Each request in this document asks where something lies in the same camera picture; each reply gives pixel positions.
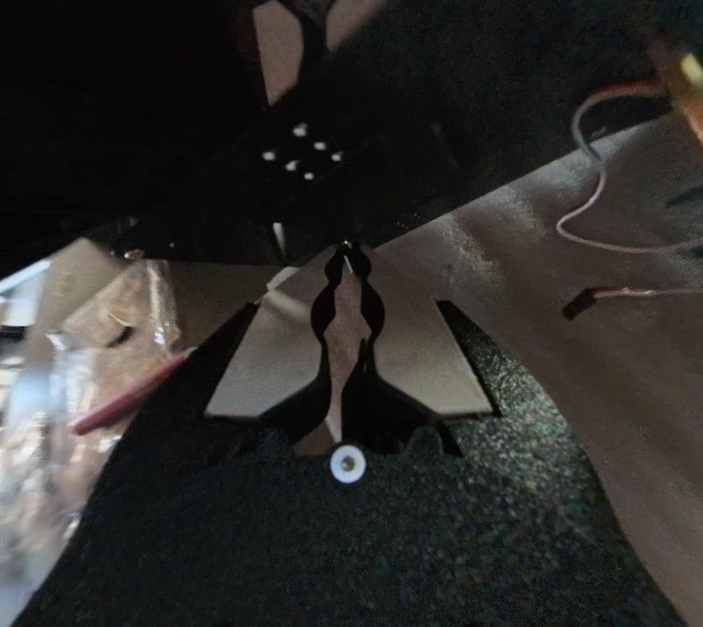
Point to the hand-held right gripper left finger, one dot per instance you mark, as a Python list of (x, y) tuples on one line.
[(269, 363)]

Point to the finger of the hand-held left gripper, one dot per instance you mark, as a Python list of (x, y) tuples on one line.
[(357, 6), (277, 50)]

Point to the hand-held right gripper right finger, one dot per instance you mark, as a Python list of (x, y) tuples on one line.
[(428, 363)]

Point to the silver machine screw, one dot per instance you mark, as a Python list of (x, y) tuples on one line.
[(348, 260)]

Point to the blue toy robot arm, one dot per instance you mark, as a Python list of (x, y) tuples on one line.
[(494, 61)]

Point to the dark grey desk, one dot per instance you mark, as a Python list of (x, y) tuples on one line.
[(219, 286)]

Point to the dark red screwdriver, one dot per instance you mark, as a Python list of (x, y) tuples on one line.
[(126, 396)]

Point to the white foam sheet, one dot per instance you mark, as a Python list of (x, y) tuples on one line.
[(604, 363)]

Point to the pile of clear plastic bags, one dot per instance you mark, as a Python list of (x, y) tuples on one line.
[(33, 418)]

